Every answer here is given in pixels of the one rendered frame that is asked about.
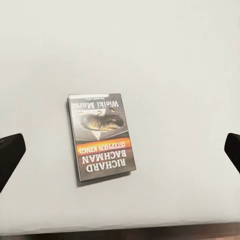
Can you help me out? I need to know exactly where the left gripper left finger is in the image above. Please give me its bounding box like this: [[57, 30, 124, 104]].
[[0, 133, 26, 193]]

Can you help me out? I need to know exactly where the hardback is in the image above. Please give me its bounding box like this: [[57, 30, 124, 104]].
[[67, 93, 137, 183]]

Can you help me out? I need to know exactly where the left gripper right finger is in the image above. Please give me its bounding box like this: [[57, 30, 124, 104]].
[[224, 133, 240, 173]]

